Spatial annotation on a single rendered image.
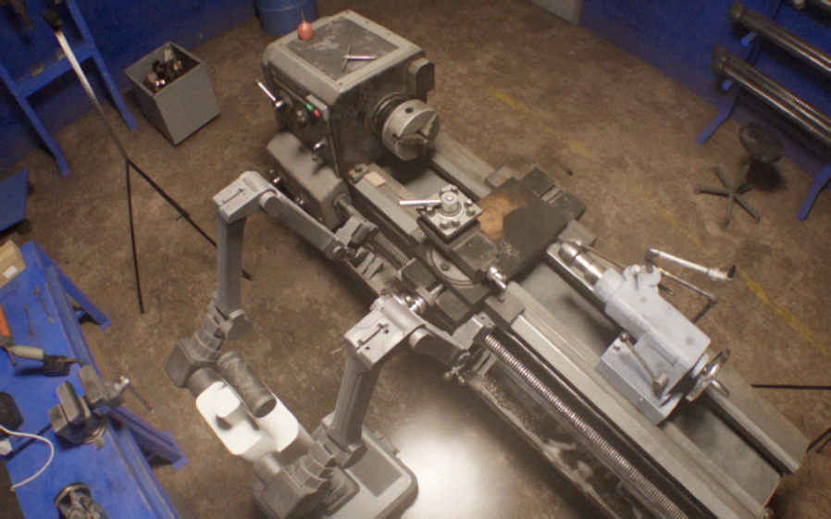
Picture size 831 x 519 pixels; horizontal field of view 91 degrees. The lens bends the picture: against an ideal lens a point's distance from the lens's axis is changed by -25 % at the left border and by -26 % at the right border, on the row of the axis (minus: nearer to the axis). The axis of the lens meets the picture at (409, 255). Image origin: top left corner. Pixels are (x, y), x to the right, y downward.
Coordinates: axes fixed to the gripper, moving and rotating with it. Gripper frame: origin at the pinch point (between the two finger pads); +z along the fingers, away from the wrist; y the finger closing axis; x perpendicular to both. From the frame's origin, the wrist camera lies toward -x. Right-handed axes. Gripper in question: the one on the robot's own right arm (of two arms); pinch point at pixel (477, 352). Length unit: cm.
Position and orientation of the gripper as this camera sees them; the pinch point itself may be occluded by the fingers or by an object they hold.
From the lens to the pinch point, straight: 155.9
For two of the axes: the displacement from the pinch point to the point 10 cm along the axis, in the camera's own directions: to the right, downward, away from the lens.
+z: 3.9, 1.8, 9.0
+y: -7.0, -5.8, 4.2
